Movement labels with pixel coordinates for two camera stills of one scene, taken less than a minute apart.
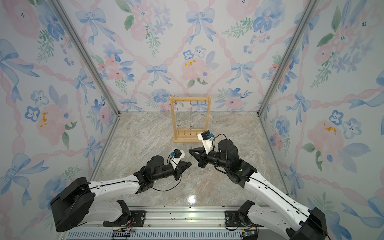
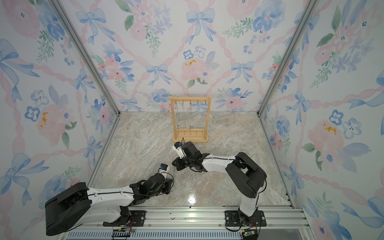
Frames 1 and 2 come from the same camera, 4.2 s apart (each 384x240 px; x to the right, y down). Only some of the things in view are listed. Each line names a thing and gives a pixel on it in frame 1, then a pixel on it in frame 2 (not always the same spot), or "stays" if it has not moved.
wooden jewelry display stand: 188,135 stays
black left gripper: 178,170 -> 168,182
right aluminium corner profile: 308,13 stays
